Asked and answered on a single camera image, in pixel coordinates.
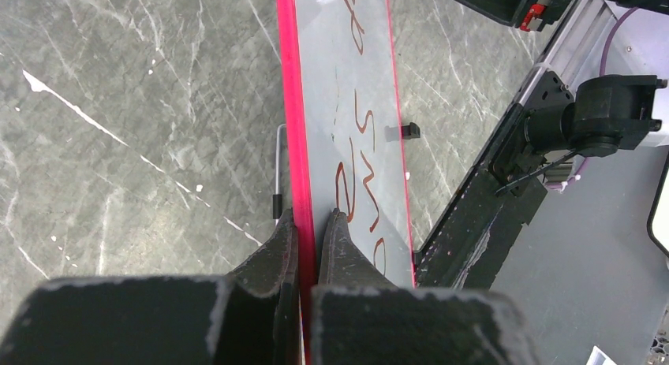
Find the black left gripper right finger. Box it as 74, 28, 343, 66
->
311, 210, 539, 364

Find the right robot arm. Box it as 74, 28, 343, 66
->
454, 0, 668, 198

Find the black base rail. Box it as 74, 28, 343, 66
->
414, 0, 613, 289

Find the pink framed whiteboard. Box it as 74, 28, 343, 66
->
276, 0, 415, 364

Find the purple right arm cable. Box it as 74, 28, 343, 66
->
543, 6, 641, 192

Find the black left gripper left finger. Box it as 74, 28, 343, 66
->
1, 210, 299, 364

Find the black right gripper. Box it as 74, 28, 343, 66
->
454, 0, 573, 32

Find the black whiteboard clip right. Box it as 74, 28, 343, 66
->
401, 122, 421, 140

